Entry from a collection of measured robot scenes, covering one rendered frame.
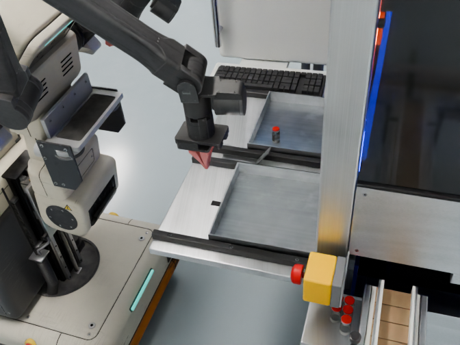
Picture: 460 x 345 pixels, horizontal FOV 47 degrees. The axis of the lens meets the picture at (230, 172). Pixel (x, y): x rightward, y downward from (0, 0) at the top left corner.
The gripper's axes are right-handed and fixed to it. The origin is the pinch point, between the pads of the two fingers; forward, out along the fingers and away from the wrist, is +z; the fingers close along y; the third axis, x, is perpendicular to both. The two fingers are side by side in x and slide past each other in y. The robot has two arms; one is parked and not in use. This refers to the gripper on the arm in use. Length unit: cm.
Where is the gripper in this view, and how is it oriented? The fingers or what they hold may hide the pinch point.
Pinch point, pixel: (207, 164)
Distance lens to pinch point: 118.0
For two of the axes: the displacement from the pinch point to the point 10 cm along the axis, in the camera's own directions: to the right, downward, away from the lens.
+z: 0.9, 7.4, 6.7
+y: 9.5, 1.3, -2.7
